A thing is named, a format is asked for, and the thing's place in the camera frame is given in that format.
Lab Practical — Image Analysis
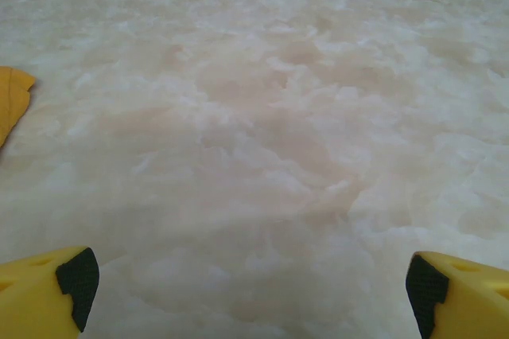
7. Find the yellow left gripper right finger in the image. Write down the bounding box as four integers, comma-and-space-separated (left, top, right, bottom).
405, 251, 509, 339

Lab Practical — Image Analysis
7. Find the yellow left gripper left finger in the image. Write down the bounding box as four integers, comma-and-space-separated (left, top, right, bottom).
0, 246, 100, 339

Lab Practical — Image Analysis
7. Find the yellow folded t-shirt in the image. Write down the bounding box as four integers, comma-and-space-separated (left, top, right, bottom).
0, 66, 37, 147

